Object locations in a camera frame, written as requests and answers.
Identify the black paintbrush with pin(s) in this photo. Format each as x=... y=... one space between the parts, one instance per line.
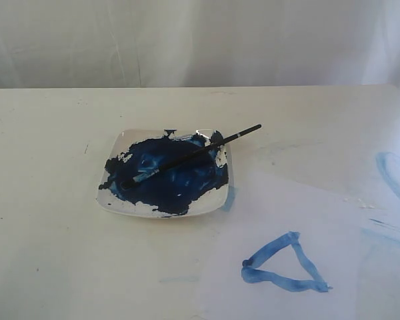
x=138 y=179

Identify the white paper sheet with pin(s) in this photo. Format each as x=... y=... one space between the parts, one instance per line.
x=307 y=237

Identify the white plate with blue paint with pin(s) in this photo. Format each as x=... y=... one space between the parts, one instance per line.
x=198 y=186

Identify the blue tape piece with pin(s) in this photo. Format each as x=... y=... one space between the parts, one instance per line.
x=231 y=195

